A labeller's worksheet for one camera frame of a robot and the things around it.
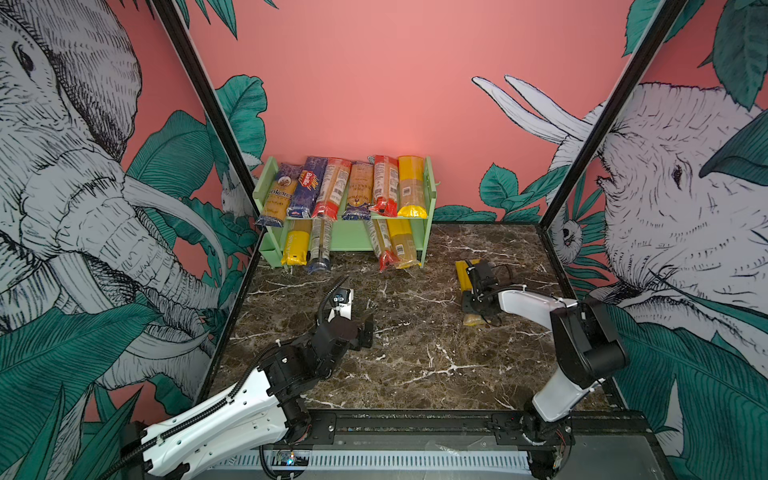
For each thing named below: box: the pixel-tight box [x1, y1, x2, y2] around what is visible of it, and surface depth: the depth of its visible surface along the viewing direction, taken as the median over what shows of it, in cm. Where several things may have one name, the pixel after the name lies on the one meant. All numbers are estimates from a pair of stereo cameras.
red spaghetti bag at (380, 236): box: [364, 219, 399, 273], surface depth 92 cm
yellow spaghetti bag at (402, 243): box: [387, 219, 422, 269], surface depth 96 cm
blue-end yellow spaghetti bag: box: [342, 161, 374, 221], surface depth 88 cm
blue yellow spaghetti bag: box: [255, 162, 303, 228], surface depth 88 cm
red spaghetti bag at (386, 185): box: [370, 154, 399, 217], surface depth 88 cm
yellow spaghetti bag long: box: [397, 155, 427, 219], surface depth 89 cm
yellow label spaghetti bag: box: [282, 218, 313, 266], surface depth 96 cm
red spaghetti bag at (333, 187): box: [312, 157, 353, 221], surface depth 88 cm
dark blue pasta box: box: [286, 156, 329, 218], surface depth 90 cm
